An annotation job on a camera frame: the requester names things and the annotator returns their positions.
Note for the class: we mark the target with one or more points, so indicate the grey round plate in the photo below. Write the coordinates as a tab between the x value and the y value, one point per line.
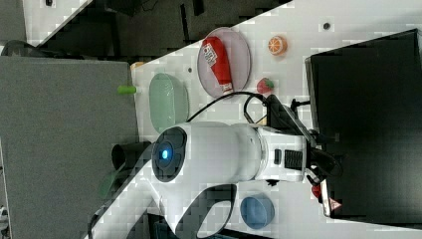
238	57

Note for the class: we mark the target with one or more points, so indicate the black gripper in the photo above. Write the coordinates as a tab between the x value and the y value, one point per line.
292	153

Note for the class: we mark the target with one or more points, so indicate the black toaster oven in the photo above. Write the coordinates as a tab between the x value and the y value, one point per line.
366	98

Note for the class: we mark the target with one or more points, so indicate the orange slice toy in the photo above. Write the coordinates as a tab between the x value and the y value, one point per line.
278	45

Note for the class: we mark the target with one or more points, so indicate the red strawberry toy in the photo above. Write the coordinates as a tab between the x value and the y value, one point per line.
265	86

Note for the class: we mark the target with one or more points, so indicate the red ketchup bottle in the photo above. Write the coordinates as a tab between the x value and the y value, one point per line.
219	63

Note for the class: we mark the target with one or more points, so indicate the green perforated colander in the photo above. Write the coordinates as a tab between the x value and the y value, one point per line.
168	102

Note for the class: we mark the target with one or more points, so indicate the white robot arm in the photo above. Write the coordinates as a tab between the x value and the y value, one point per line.
193	170

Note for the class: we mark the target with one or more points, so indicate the blue bowl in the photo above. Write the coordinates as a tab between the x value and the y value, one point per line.
257	211

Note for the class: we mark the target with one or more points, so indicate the black cylinder cup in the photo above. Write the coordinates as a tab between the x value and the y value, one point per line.
127	155

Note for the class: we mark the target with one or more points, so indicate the green marker tip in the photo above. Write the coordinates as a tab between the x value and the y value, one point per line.
127	90

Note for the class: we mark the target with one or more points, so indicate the black oven door handle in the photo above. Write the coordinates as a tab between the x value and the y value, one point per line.
295	104

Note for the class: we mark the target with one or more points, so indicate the red oven knob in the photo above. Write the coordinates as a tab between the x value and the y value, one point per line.
316	191

